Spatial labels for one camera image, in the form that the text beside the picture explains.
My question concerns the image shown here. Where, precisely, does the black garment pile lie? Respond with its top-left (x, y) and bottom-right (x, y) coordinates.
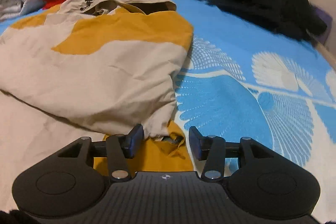
top-left (200, 0), bottom-right (327, 41)

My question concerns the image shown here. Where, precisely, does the blue patterned bed sheet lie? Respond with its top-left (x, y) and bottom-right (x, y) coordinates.
top-left (0, 0), bottom-right (336, 222)

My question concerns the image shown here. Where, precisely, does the beige and mustard jacket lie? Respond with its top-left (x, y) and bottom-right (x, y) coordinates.
top-left (1, 0), bottom-right (194, 210)

